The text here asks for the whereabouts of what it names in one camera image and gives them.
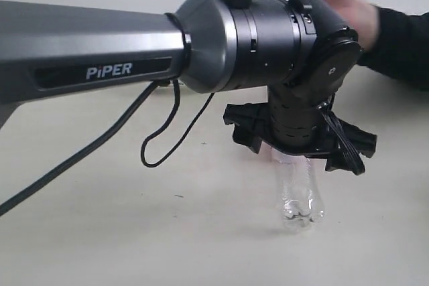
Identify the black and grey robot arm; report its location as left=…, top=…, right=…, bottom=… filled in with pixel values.
left=1, top=0, right=376, bottom=175

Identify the clear cola bottle red label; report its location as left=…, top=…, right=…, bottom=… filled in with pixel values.
left=271, top=148, right=325, bottom=234

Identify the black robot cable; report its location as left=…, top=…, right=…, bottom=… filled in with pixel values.
left=0, top=80, right=215, bottom=216

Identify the person's open hand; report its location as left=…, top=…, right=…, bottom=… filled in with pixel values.
left=324, top=0, right=379, bottom=51

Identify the forearm in black sleeve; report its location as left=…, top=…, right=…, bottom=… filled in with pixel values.
left=358, top=7, right=428, bottom=92

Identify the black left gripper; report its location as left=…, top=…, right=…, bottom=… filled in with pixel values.
left=223, top=102, right=377, bottom=174

